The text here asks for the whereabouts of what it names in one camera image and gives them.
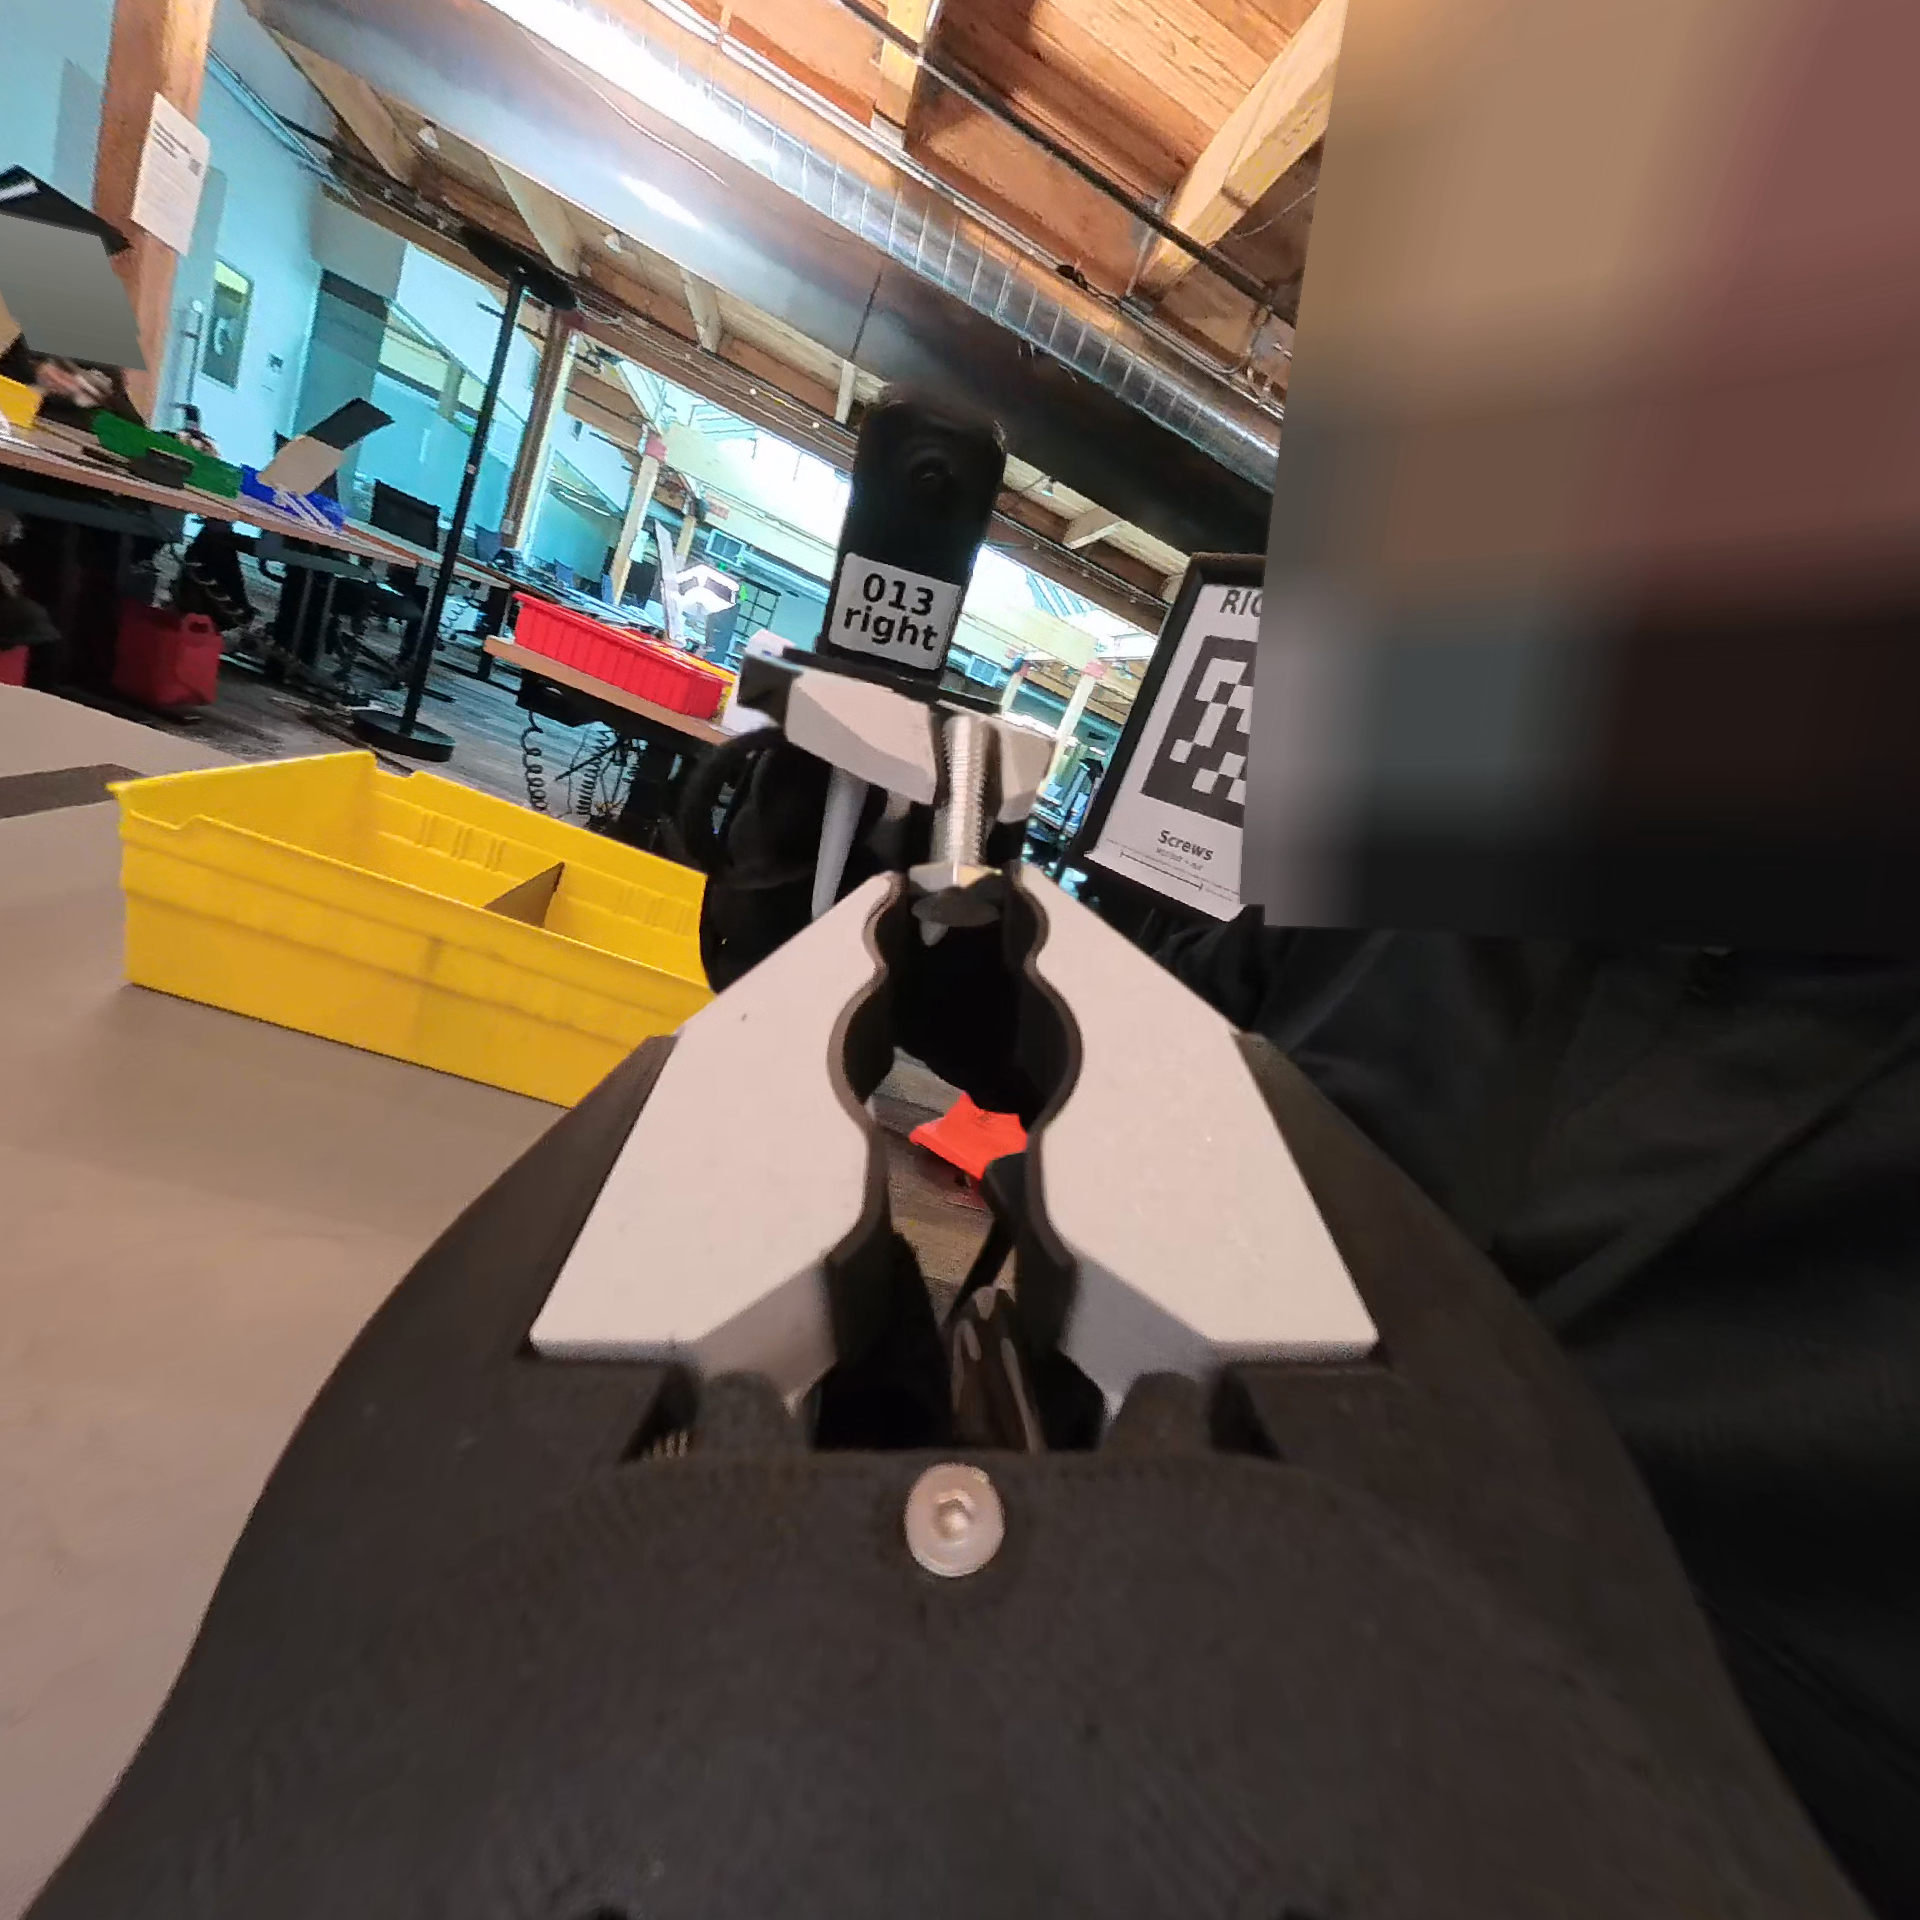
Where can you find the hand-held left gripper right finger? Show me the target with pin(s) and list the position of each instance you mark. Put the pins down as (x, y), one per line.
(1186, 1200)

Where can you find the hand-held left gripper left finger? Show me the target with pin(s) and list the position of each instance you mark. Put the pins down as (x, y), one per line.
(720, 1200)

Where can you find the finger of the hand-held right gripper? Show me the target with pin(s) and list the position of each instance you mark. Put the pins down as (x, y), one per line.
(1015, 773)
(879, 733)

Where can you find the silver bolt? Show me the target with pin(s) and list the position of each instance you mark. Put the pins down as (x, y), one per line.
(967, 796)

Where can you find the yellow plastic bin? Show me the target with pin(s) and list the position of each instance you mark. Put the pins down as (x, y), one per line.
(301, 931)

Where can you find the white coded sign on easel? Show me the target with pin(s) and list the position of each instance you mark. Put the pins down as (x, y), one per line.
(1148, 854)

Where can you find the red plastic piece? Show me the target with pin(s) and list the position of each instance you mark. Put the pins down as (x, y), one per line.
(967, 1140)

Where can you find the red plastic bin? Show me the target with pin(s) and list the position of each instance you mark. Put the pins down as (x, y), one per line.
(615, 652)
(167, 660)

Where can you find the cardboard bin divider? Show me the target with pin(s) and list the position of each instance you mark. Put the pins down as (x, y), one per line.
(528, 897)

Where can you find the small blue bin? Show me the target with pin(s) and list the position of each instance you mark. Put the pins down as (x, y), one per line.
(293, 504)

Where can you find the green plastic bin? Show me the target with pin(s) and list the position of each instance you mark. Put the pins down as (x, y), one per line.
(166, 450)

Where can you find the silver ceiling duct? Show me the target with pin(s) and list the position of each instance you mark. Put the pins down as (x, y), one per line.
(1051, 323)

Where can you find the white wall notice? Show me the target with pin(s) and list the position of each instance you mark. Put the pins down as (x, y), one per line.
(170, 164)

